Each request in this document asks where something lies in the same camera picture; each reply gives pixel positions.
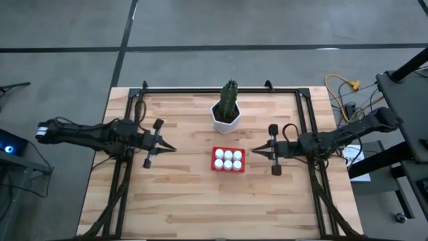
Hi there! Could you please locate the red plastic basket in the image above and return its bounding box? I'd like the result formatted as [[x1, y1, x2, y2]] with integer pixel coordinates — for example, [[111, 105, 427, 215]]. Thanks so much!
[[210, 146, 247, 173]]

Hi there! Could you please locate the black aluminium table frame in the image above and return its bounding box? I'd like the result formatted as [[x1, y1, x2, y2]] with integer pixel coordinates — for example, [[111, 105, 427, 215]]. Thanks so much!
[[100, 80, 357, 240]]

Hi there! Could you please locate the yellow extension cable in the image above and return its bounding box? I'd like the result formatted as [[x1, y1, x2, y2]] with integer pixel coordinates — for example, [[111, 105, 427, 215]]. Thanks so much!
[[324, 74, 361, 123]]

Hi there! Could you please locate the green cactus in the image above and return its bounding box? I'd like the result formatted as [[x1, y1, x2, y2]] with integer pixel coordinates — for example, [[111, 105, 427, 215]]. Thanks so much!
[[219, 79, 239, 122]]

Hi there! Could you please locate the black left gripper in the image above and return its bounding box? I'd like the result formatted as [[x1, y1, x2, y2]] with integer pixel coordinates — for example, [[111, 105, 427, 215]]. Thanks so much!
[[140, 118, 177, 169]]

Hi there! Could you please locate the white hexagonal plant pot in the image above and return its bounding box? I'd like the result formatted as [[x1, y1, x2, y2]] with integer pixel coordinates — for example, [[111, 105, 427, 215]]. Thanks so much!
[[210, 100, 242, 135]]

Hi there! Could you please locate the black power strip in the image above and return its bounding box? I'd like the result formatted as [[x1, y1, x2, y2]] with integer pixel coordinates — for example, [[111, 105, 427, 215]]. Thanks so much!
[[344, 102, 357, 118]]

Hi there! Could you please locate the white paper sheet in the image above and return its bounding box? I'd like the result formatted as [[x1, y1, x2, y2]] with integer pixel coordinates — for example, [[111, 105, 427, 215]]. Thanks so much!
[[342, 144, 372, 183]]

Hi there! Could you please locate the black cable bundle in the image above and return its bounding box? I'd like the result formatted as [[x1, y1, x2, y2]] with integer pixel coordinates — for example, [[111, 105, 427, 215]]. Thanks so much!
[[309, 160, 364, 239], [78, 157, 134, 239]]

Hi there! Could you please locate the black equipment stand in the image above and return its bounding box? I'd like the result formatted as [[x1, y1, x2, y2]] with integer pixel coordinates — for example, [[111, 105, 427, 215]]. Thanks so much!
[[376, 46, 428, 232]]

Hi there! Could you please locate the black device with blue light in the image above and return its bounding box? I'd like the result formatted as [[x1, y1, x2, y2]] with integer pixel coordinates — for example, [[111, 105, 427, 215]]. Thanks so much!
[[0, 129, 29, 157]]

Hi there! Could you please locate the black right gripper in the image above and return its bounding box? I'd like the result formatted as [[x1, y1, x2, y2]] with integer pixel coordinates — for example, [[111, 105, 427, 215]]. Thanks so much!
[[251, 123, 299, 177]]

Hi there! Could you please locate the black tripod leg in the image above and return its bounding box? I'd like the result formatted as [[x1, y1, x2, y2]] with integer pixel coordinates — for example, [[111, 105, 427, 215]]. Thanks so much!
[[0, 82, 31, 94]]

